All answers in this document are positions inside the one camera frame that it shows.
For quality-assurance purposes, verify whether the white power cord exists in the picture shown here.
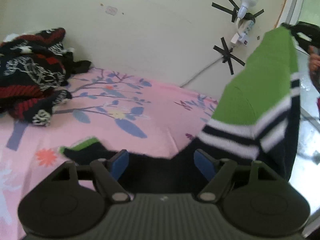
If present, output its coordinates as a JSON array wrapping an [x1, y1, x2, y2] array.
[[179, 55, 226, 87]]

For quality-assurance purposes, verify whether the person's right hand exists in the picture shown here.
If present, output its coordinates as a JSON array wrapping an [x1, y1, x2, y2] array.
[[307, 45, 320, 91]]

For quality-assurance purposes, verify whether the white power strip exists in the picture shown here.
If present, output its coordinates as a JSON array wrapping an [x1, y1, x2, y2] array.
[[231, 18, 255, 47]]

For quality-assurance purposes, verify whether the pink patterned bed sheet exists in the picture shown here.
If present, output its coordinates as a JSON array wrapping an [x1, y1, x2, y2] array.
[[1, 68, 217, 239]]

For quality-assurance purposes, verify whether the green black striped sweater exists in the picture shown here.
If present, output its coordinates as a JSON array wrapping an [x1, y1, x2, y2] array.
[[59, 26, 301, 196]]

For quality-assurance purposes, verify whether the red black patterned sweater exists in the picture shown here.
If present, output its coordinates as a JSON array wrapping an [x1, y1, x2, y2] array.
[[1, 28, 91, 126]]

